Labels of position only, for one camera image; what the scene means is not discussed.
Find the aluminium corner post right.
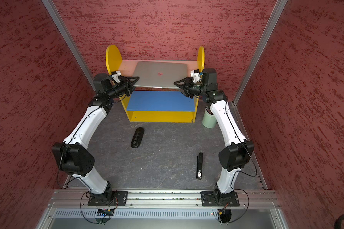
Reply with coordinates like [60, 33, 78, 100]
[232, 0, 288, 106]

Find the black oval case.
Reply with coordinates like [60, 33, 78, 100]
[131, 127, 145, 148]

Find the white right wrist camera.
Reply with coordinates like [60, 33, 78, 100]
[190, 69, 203, 83]

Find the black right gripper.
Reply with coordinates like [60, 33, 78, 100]
[175, 76, 208, 98]

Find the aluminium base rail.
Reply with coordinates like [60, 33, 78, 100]
[47, 188, 282, 210]

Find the aluminium corner post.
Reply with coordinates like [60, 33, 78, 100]
[42, 0, 95, 90]
[232, 0, 288, 106]

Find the yellow shelf with coloured boards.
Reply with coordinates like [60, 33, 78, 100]
[105, 45, 205, 123]

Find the aluminium corner post left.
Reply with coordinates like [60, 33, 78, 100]
[42, 0, 95, 90]

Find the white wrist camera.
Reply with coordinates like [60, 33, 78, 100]
[111, 71, 121, 84]
[190, 69, 203, 83]

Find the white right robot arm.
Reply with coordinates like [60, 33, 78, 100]
[174, 68, 255, 205]

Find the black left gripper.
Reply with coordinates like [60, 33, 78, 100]
[106, 75, 139, 98]

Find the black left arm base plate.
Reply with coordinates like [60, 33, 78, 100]
[88, 191, 129, 207]

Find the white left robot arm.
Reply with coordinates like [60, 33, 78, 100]
[52, 71, 139, 205]

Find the black stapler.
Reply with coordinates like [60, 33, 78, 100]
[196, 152, 203, 180]

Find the silver laptop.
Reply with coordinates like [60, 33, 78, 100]
[132, 62, 188, 89]

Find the mint green pencil cup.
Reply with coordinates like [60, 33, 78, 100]
[202, 107, 217, 128]

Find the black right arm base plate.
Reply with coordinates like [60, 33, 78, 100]
[201, 189, 240, 207]

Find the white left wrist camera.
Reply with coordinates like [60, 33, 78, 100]
[111, 71, 121, 84]

